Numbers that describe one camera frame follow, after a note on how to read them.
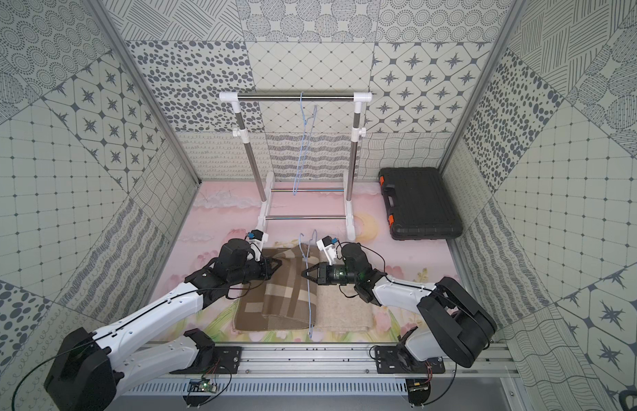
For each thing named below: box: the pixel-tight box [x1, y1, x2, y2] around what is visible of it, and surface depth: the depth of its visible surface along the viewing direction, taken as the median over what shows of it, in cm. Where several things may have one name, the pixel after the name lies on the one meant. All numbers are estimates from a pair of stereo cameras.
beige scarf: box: [315, 284, 375, 333], surface depth 82 cm
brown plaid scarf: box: [233, 244, 318, 332], surface depth 79 cm
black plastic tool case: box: [378, 166, 464, 241], surface depth 106 cm
